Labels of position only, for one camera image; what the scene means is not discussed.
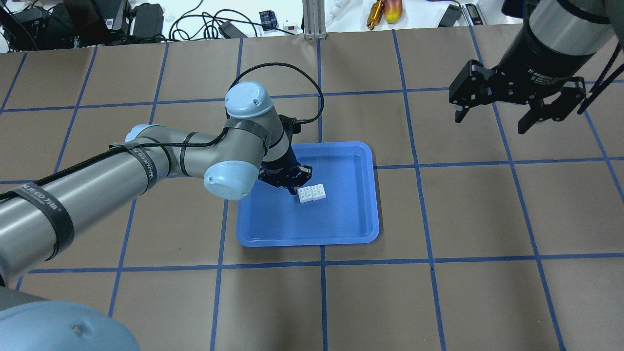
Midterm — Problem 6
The blue plastic tray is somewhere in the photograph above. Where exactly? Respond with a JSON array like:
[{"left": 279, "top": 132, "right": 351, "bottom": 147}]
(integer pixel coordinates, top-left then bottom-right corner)
[{"left": 235, "top": 141, "right": 381, "bottom": 247}]

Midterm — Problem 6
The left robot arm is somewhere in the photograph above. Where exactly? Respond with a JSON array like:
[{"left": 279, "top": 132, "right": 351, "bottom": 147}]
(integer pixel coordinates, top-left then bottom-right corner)
[{"left": 0, "top": 81, "right": 312, "bottom": 351}]

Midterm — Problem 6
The black flat power brick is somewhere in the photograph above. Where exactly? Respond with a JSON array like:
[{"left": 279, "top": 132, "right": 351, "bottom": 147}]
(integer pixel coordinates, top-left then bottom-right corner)
[{"left": 132, "top": 3, "right": 164, "bottom": 39}]

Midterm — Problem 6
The aluminium frame post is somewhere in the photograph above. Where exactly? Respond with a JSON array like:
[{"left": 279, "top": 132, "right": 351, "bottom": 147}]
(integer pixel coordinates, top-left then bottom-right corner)
[{"left": 301, "top": 0, "right": 326, "bottom": 40}]

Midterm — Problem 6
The white block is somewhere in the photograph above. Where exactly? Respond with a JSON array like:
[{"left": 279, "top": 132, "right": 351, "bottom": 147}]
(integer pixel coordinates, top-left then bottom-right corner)
[
  {"left": 310, "top": 183, "right": 326, "bottom": 201},
  {"left": 298, "top": 186, "right": 316, "bottom": 204}
]

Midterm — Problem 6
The black power adapter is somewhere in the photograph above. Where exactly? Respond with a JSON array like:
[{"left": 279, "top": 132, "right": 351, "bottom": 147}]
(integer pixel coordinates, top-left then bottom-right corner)
[{"left": 438, "top": 4, "right": 461, "bottom": 27}]

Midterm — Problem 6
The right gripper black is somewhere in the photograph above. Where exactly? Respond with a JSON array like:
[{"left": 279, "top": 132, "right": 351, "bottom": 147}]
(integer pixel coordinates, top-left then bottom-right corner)
[{"left": 448, "top": 34, "right": 586, "bottom": 134}]

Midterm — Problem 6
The mango fruit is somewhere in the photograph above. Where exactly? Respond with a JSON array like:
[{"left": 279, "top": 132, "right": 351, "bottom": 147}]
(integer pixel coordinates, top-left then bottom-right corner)
[{"left": 384, "top": 0, "right": 403, "bottom": 24}]

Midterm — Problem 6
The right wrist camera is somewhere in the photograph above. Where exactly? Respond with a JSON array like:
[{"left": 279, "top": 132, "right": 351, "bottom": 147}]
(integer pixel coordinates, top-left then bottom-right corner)
[{"left": 501, "top": 0, "right": 526, "bottom": 19}]

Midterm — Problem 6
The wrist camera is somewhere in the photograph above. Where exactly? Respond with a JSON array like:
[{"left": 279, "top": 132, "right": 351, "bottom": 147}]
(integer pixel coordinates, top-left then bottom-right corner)
[
  {"left": 501, "top": 0, "right": 526, "bottom": 19},
  {"left": 279, "top": 114, "right": 302, "bottom": 142}
]

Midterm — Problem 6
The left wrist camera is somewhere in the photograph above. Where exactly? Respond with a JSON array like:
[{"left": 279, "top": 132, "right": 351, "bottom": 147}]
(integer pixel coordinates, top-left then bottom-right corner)
[{"left": 279, "top": 114, "right": 302, "bottom": 142}]

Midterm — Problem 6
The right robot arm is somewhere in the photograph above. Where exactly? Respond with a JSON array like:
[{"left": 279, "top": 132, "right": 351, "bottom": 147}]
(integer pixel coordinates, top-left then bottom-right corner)
[{"left": 448, "top": 0, "right": 624, "bottom": 134}]

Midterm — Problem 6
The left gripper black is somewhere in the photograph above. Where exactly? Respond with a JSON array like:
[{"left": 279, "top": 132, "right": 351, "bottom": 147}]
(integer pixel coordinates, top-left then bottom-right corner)
[{"left": 258, "top": 146, "right": 313, "bottom": 195}]

